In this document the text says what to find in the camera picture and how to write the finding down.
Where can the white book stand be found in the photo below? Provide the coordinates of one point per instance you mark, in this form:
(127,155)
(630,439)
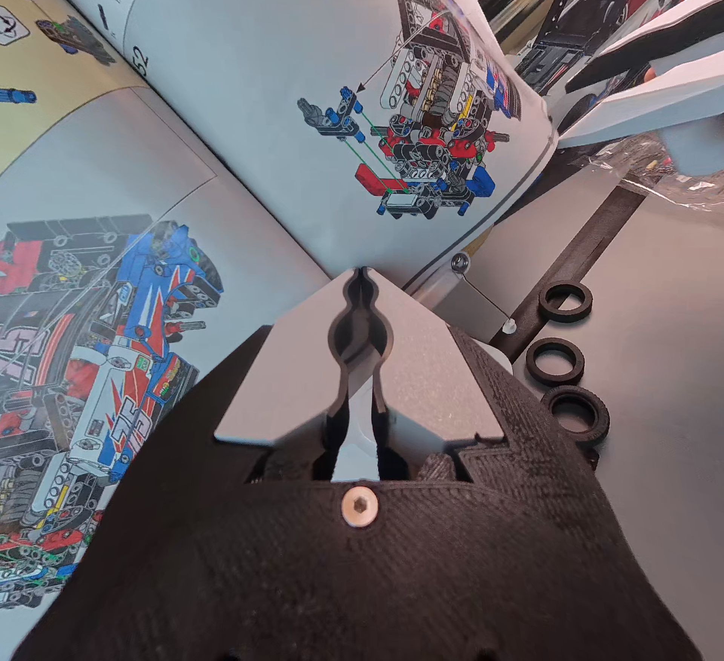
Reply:
(452,299)

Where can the open instruction booklet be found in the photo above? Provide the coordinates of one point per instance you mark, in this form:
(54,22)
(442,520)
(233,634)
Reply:
(254,50)

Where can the grey desk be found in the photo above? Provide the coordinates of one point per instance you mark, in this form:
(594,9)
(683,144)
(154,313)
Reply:
(650,333)

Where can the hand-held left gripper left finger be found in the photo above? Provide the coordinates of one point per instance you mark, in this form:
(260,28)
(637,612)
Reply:
(283,389)

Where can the black rubber toy tyre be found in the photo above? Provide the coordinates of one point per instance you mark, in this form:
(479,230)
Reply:
(534,364)
(599,418)
(593,457)
(546,305)

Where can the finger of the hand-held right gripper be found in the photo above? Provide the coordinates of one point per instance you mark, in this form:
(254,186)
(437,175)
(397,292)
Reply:
(679,22)
(667,98)

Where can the clear plastic bag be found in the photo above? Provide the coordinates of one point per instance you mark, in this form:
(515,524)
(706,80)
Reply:
(650,180)

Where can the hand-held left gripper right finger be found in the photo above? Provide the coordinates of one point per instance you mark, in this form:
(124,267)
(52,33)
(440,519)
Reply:
(441,389)

